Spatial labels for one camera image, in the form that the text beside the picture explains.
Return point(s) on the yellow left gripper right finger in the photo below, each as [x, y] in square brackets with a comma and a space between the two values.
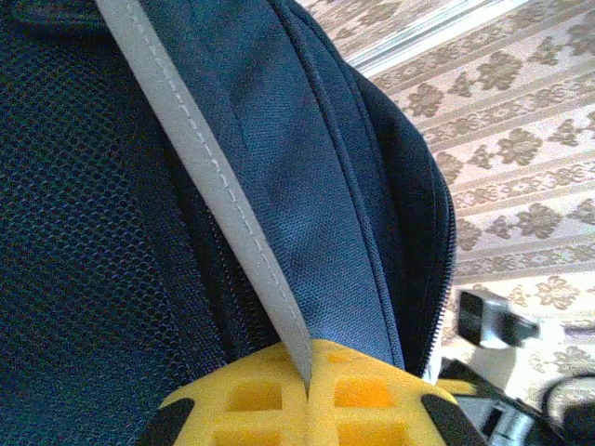
[372, 409]

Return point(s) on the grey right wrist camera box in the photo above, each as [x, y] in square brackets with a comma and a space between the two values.
[493, 320]

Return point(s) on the navy blue student backpack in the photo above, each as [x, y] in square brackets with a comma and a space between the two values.
[139, 186]

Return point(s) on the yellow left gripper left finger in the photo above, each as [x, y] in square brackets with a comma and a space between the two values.
[241, 409]

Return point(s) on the aluminium frame post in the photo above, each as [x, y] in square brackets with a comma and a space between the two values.
[418, 35]

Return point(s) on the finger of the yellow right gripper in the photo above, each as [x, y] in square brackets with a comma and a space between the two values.
[455, 386]

